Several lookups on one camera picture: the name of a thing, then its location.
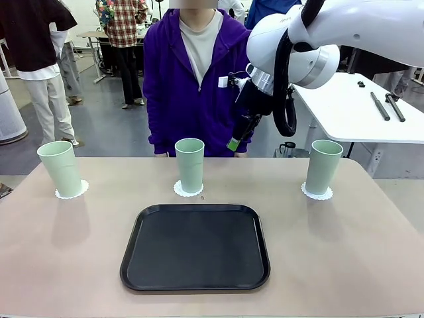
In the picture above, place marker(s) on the black metal rod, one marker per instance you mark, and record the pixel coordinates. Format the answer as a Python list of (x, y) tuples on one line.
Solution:
[(380, 106), (395, 107)]

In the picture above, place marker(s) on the person in grey trousers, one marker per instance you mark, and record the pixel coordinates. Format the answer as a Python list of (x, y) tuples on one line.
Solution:
[(71, 73)]

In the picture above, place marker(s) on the person in plaid shirt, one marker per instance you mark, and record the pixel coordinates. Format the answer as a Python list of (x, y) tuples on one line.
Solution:
[(124, 26)]

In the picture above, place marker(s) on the long black coat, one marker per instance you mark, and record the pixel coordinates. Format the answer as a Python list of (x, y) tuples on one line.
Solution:
[(371, 63)]

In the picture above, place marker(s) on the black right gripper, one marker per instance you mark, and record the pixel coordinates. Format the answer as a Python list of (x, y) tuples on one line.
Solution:
[(253, 99)]

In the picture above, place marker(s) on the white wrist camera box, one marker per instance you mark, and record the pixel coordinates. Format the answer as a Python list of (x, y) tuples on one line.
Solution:
[(223, 81)]

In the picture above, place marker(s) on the person in black top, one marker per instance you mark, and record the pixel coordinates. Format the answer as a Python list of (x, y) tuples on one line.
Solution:
[(30, 33)]

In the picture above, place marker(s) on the person in purple hoodie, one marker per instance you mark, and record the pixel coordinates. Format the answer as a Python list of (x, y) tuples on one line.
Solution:
[(165, 83)]

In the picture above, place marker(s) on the pale green plastic cup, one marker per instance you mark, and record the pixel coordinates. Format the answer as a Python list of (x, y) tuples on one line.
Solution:
[(323, 169), (189, 165), (63, 172)]

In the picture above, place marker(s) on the person's right forearm purple sleeve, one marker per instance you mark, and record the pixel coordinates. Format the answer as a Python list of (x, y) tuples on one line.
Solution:
[(155, 132)]

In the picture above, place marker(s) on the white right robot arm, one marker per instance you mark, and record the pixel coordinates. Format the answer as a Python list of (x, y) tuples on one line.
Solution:
[(364, 26)]

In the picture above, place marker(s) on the person in blue top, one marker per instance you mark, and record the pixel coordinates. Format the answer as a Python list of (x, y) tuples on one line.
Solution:
[(256, 13)]

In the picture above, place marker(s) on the beige background desk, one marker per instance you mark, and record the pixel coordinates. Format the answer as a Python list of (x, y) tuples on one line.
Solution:
[(91, 33)]

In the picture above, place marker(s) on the white scalloped paper coaster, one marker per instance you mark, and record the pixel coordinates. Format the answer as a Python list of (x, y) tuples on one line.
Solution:
[(85, 188), (306, 192), (177, 190)]

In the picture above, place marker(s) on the white cylindrical air purifier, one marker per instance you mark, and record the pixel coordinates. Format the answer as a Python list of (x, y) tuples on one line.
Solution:
[(10, 116)]

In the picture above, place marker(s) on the black plastic serving tray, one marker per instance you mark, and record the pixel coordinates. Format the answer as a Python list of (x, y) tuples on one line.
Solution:
[(198, 258)]

